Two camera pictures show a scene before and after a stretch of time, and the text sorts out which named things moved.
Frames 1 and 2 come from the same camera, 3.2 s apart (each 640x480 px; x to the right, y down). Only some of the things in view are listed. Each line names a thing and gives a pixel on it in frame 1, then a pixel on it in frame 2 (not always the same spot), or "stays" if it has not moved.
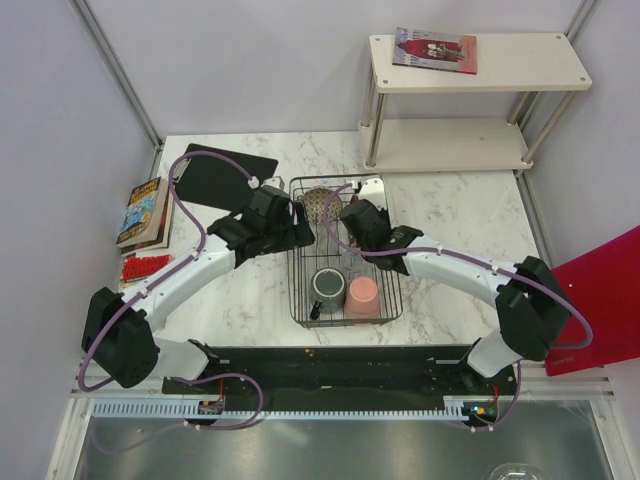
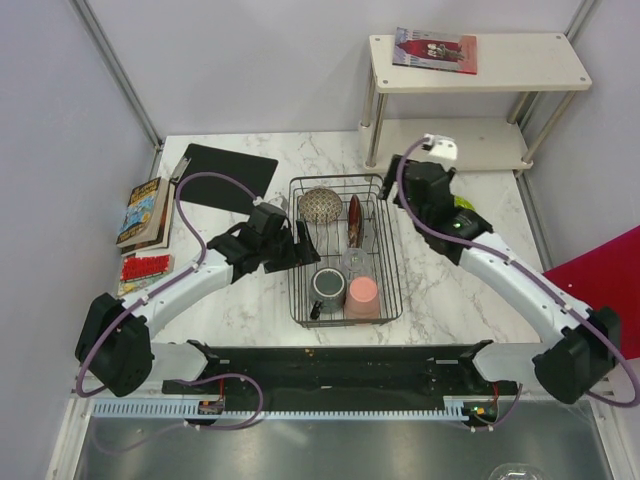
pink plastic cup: (363, 299) stays
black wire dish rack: (331, 282) stays
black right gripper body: (383, 214) → (402, 197)
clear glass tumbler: (356, 265) stays
